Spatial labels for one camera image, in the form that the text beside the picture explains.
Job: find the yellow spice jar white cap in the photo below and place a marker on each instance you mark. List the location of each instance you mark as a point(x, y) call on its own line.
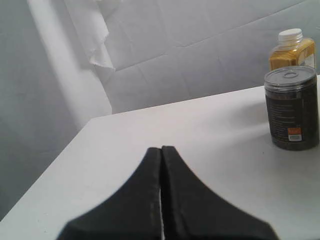
point(293, 49)

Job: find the white backdrop cloth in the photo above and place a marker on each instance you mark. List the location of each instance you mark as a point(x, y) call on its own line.
point(64, 62)

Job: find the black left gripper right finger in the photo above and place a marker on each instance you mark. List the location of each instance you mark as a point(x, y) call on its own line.
point(192, 211)

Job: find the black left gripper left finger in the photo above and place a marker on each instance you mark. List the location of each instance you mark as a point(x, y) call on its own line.
point(133, 212)

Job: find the dark can with pull-tab lid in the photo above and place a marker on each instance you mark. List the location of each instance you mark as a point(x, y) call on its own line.
point(291, 96)

